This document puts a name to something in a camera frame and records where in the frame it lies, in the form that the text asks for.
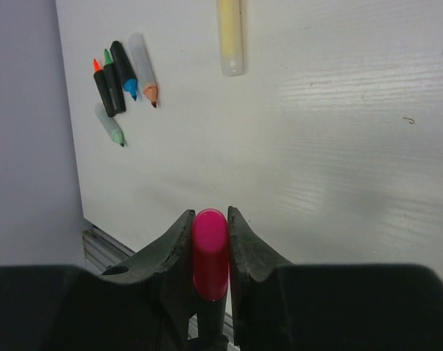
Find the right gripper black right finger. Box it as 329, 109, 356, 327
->
228, 206, 292, 284

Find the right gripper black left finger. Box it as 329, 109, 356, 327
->
96, 210, 195, 289

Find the black highlighter pink cap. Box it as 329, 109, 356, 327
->
192, 208, 230, 347

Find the pastel green highlighter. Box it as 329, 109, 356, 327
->
94, 102, 126, 147

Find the black highlighter blue cap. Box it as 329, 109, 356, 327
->
110, 40, 137, 101

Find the black highlighter orange tip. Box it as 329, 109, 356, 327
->
93, 59, 116, 118

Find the black highlighter green cap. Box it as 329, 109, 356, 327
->
103, 49, 126, 114

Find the grey highlighter orange cap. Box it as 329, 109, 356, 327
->
128, 33, 159, 108

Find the pale yellow highlighter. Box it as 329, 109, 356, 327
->
216, 0, 244, 77

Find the aluminium front rail frame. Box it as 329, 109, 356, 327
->
83, 227, 233, 345

